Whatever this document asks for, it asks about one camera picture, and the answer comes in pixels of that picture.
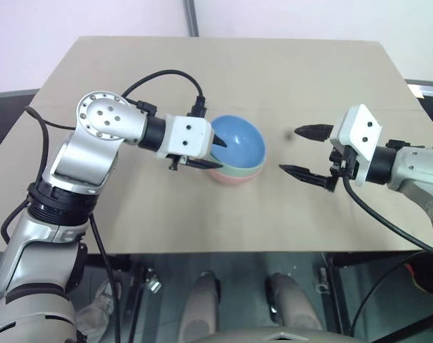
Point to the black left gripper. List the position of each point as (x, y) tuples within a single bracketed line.
[(173, 162)]

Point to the silver robot leg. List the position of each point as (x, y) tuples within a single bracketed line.
[(198, 307), (295, 303)]

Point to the grey white sneaker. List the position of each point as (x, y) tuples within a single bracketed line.
[(98, 311)]

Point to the pink bowl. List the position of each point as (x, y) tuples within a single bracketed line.
[(234, 179)]

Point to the silver left robot leg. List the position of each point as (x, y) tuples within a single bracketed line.
[(198, 307)]

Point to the black table leg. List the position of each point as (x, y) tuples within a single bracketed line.
[(339, 296)]

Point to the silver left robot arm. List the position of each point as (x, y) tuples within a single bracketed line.
[(105, 125)]

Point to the blue bowl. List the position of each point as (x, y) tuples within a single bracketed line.
[(239, 139)]

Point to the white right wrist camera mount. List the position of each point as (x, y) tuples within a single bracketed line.
[(361, 128)]

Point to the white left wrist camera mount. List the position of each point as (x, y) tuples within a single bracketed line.
[(188, 137)]

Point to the grey metal post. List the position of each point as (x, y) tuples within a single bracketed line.
[(190, 18)]

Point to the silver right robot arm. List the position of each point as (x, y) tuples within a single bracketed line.
[(413, 168)]

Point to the green bowl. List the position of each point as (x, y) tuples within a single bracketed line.
[(238, 171)]

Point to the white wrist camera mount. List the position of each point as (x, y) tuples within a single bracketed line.
[(361, 128), (188, 137)]

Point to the silver right robot leg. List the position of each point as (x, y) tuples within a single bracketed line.
[(295, 303)]

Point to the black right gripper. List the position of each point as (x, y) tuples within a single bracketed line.
[(339, 160)]

